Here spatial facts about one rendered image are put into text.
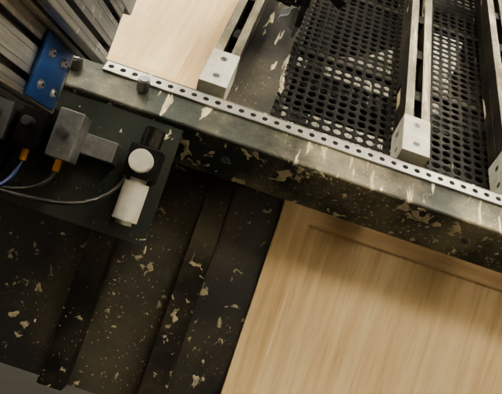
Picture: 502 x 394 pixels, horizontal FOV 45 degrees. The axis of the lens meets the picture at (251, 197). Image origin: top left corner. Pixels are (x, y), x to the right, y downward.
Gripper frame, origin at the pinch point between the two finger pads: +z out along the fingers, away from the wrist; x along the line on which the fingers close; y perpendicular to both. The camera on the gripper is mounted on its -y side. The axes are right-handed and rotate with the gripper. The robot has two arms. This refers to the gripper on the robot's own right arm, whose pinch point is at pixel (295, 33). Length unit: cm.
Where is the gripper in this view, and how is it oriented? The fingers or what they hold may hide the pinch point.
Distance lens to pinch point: 161.0
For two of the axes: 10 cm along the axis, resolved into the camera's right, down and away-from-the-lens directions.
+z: -2.4, 6.6, 7.2
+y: -9.5, -3.2, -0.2
